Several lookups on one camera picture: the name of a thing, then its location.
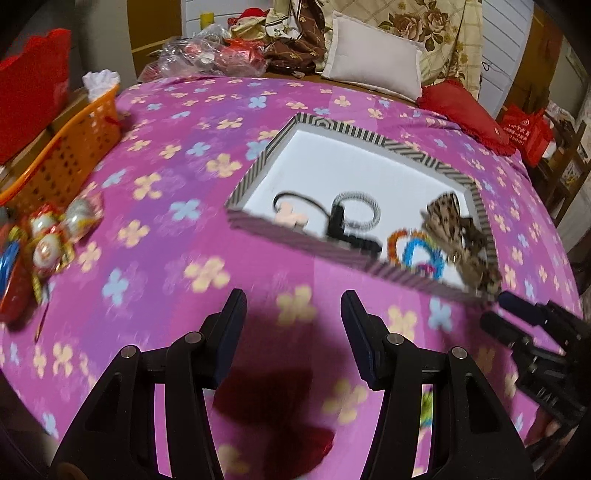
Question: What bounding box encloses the orange plastic basket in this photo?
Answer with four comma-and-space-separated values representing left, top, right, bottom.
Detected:
1, 86, 121, 215

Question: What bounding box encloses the beige pillow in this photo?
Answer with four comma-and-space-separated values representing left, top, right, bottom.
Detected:
322, 11, 422, 101

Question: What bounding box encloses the red cushion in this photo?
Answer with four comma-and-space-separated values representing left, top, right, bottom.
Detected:
417, 78, 516, 156

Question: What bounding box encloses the red plastic bowl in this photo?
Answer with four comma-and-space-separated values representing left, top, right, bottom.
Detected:
0, 240, 33, 325

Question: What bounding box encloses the silver hair tie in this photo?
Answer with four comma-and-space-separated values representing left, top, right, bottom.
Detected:
331, 191, 383, 230

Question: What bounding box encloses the silver ornament ball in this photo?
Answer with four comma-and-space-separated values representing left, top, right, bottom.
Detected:
61, 193, 104, 242

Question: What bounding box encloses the Santa plush toy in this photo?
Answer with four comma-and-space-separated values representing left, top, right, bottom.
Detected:
228, 7, 270, 43

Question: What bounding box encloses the striped tray box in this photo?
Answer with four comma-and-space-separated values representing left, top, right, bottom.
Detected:
225, 114, 499, 303

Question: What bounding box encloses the blue bead bracelet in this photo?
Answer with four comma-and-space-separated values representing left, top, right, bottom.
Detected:
402, 237, 447, 281

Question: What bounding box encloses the floral quilt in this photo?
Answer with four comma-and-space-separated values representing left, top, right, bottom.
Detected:
315, 0, 483, 98

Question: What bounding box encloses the red shopping bag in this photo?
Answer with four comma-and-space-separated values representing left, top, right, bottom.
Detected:
501, 105, 554, 168

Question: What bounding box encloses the wooden chair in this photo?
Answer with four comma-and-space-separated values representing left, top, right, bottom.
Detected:
535, 113, 590, 226

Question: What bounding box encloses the pink floral bedspread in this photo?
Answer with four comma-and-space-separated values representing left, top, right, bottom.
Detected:
1, 78, 581, 479

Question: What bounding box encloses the white tissue paper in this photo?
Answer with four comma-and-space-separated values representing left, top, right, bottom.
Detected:
82, 69, 120, 102

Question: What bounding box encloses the clear plastic bag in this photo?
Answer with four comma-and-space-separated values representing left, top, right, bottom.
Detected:
137, 24, 269, 83

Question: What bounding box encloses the brown patterned cloth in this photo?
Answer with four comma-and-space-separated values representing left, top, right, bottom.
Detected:
264, 0, 327, 76

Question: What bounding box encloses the colourful bead bracelet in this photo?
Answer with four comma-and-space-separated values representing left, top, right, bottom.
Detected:
386, 228, 447, 281

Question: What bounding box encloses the red satin bow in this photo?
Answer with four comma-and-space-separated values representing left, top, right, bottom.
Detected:
213, 367, 335, 479

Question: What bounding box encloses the leopard bow scrunchie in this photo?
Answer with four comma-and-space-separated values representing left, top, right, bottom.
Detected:
423, 192, 502, 296

